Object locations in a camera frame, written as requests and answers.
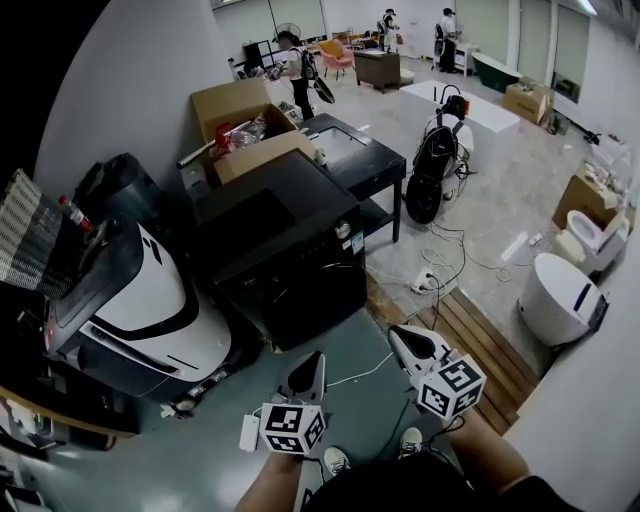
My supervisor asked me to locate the white long power strip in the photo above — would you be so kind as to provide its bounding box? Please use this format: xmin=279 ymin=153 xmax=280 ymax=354
xmin=499 ymin=229 xmax=531 ymax=263

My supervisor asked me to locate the person's right forearm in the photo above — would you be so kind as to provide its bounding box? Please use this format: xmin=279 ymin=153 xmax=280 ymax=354
xmin=443 ymin=413 xmax=532 ymax=497

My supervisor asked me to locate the red-capped plastic bottle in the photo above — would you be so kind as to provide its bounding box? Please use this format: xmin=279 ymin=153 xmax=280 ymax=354
xmin=58 ymin=194 xmax=95 ymax=235

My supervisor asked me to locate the black backpack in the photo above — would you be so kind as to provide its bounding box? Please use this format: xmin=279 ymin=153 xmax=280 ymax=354
xmin=412 ymin=124 xmax=461 ymax=182

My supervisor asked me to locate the dark grey bin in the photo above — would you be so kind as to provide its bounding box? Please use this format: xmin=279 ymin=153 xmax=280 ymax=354
xmin=73 ymin=152 xmax=162 ymax=227

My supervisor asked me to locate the woven laundry basket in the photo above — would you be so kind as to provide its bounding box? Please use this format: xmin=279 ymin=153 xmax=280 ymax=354
xmin=0 ymin=168 xmax=65 ymax=301

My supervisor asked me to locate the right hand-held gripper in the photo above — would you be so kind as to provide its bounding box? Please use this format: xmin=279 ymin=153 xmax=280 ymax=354
xmin=388 ymin=324 xmax=488 ymax=420

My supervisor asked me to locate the small grey box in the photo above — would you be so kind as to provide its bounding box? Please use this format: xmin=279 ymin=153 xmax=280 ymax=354
xmin=178 ymin=163 xmax=210 ymax=202

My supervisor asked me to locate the large open cardboard box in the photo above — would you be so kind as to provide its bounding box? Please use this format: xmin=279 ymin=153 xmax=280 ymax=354
xmin=190 ymin=76 xmax=317 ymax=187

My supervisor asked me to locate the metal pipe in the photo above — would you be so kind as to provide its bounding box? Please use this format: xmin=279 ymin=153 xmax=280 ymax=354
xmin=176 ymin=119 xmax=253 ymax=170

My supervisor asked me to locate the standing fan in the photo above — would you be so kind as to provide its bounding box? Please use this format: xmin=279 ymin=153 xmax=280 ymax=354
xmin=272 ymin=21 xmax=302 ymax=45

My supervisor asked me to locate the white and grey service robot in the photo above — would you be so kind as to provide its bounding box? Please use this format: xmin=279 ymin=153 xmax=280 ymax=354
xmin=43 ymin=218 xmax=235 ymax=402

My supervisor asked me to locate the dark green bathtub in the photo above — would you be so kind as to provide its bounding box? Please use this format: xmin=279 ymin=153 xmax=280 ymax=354
xmin=471 ymin=51 xmax=525 ymax=95

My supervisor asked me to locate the person's shoe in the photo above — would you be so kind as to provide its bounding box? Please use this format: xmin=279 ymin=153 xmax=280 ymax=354
xmin=398 ymin=426 xmax=425 ymax=460
xmin=323 ymin=445 xmax=352 ymax=477

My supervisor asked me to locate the white cable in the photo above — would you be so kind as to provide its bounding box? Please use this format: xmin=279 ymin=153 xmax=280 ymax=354
xmin=324 ymin=351 xmax=397 ymax=390

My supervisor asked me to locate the person's right shoe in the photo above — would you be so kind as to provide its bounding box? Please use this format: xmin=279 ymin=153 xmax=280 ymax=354
xmin=398 ymin=426 xmax=425 ymax=460

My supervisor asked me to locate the person's left forearm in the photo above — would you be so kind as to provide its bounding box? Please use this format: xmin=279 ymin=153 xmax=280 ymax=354
xmin=233 ymin=451 xmax=307 ymax=512

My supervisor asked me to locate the pink armchair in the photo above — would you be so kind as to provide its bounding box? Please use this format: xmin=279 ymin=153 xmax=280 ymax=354
xmin=317 ymin=38 xmax=357 ymax=81

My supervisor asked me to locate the white power adapter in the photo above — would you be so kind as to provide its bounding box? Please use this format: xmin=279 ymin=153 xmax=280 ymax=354
xmin=238 ymin=412 xmax=262 ymax=454

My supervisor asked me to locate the white rectangular platform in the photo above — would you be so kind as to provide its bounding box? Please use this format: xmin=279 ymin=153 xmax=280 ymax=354
xmin=398 ymin=78 xmax=522 ymax=177

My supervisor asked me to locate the person's left shoe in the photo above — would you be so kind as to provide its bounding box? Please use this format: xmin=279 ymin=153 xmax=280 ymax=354
xmin=323 ymin=445 xmax=352 ymax=477

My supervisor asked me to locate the black shelf unit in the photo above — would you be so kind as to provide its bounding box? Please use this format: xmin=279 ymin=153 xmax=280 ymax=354
xmin=243 ymin=39 xmax=275 ymax=72

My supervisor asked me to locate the black low table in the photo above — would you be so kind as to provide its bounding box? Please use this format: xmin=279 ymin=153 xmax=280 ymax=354
xmin=298 ymin=112 xmax=408 ymax=245

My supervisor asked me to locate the brown wooden cabinet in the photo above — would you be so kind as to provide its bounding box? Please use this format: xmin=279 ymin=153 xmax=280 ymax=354
xmin=352 ymin=48 xmax=402 ymax=95

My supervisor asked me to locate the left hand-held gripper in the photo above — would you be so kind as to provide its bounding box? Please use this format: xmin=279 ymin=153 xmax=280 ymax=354
xmin=258 ymin=350 xmax=328 ymax=456

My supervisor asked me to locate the person's black clothing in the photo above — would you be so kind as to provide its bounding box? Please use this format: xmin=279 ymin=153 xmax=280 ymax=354
xmin=302 ymin=448 xmax=604 ymax=512

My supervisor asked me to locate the white round smart toilet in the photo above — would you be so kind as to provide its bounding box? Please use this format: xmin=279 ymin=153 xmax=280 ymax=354
xmin=517 ymin=251 xmax=611 ymax=348

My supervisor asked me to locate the white square power strip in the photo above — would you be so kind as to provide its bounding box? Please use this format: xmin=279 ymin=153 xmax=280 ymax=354
xmin=409 ymin=265 xmax=436 ymax=295

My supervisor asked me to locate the wooden slat platform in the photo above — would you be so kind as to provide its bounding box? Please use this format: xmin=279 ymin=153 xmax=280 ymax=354
xmin=413 ymin=286 xmax=542 ymax=437

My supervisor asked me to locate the black washing machine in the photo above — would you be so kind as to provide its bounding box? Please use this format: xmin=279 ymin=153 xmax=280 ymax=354
xmin=191 ymin=148 xmax=370 ymax=352

